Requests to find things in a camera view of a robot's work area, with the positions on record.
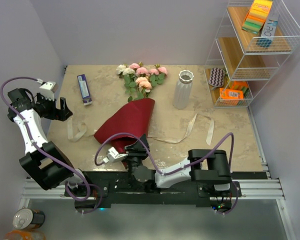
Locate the purple wavy scrub pad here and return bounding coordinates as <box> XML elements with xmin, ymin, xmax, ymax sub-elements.
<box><xmin>208</xmin><ymin>67</ymin><xmax>226</xmax><ymax>90</ymax></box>

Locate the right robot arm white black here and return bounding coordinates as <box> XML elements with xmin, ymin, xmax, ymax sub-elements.
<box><xmin>124</xmin><ymin>132</ymin><xmax>234</xmax><ymax>197</ymax></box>

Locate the orange packet bottom shelf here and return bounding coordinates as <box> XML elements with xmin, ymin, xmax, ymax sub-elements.
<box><xmin>219</xmin><ymin>88</ymin><xmax>244</xmax><ymax>106</ymax></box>

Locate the colourful sponge pack top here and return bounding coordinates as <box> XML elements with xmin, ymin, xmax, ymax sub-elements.
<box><xmin>241</xmin><ymin>0</ymin><xmax>273</xmax><ymax>34</ymax></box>

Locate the white ribbed vase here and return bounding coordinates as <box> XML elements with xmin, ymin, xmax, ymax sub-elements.
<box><xmin>173</xmin><ymin>70</ymin><xmax>194</xmax><ymax>110</ymax></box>

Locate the cream ribbon gold lettering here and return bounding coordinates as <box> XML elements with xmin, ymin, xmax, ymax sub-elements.
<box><xmin>67</xmin><ymin>113</ymin><xmax>215</xmax><ymax>146</ymax></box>

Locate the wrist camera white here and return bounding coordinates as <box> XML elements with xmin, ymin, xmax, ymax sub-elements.
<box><xmin>103</xmin><ymin>147</ymin><xmax>128</xmax><ymax>164</ymax></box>
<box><xmin>39</xmin><ymin>81</ymin><xmax>58</xmax><ymax>101</ymax></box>

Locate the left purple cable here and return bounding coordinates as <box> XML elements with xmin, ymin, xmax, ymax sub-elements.
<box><xmin>0</xmin><ymin>76</ymin><xmax>105</xmax><ymax>215</ymax></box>

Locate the orange green sponge pack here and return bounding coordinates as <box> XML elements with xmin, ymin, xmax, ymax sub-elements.
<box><xmin>229</xmin><ymin>81</ymin><xmax>249</xmax><ymax>98</ymax></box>

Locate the red wrapping paper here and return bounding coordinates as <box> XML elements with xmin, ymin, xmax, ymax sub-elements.
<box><xmin>93</xmin><ymin>98</ymin><xmax>156</xmax><ymax>153</ymax></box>

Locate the pink white flower bunch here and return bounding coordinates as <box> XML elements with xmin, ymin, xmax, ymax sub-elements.
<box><xmin>115</xmin><ymin>62</ymin><xmax>168</xmax><ymax>103</ymax></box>

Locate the aluminium rail frame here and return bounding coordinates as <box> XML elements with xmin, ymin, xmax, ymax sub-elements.
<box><xmin>17</xmin><ymin>104</ymin><xmax>297</xmax><ymax>240</ymax></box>

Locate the purple white toothpaste box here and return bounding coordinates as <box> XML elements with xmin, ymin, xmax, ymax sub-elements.
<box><xmin>77</xmin><ymin>74</ymin><xmax>93</xmax><ymax>106</ymax></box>

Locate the tin can silver lid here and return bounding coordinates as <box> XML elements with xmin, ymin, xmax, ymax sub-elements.
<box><xmin>12</xmin><ymin>208</ymin><xmax>46</xmax><ymax>230</ymax></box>

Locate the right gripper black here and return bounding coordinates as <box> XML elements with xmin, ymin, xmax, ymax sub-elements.
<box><xmin>119</xmin><ymin>133</ymin><xmax>150</xmax><ymax>189</ymax></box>

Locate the white wire shelf rack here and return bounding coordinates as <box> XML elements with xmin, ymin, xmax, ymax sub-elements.
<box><xmin>204</xmin><ymin>0</ymin><xmax>300</xmax><ymax>108</ymax></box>

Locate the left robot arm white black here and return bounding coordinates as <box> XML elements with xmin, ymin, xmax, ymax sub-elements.
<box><xmin>7</xmin><ymin>88</ymin><xmax>94</xmax><ymax>196</ymax></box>

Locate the white blue tall box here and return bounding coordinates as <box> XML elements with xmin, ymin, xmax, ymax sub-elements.
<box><xmin>256</xmin><ymin>13</ymin><xmax>280</xmax><ymax>49</ymax></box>

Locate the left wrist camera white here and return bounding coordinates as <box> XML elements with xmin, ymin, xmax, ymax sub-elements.
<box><xmin>39</xmin><ymin>81</ymin><xmax>58</xmax><ymax>101</ymax></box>

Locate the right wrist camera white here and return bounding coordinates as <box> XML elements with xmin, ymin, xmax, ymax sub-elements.
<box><xmin>103</xmin><ymin>147</ymin><xmax>128</xmax><ymax>164</ymax></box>

